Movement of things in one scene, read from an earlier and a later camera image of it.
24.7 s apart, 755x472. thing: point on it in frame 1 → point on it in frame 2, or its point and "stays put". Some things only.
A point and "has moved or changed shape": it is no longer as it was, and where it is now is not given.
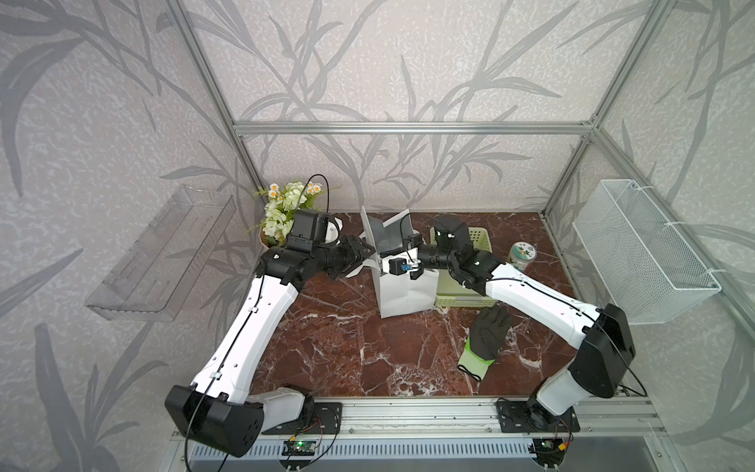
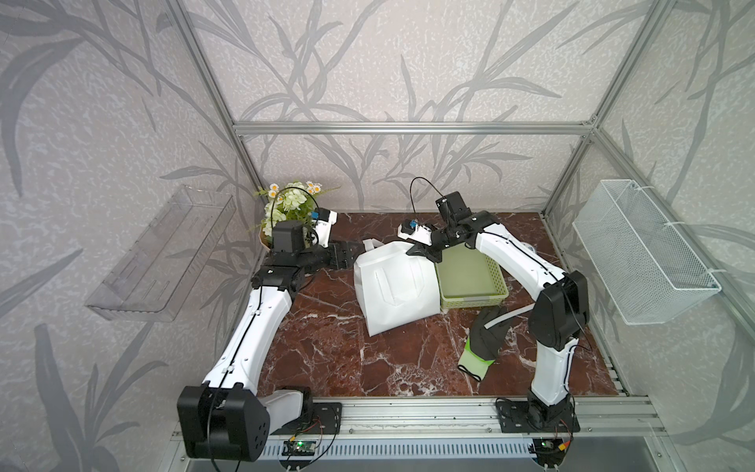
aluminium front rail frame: x=438 y=419 stays put
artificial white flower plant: x=280 y=207 stays put
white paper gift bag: x=403 y=285 has moved or changed shape
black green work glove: x=489 y=326 stays put
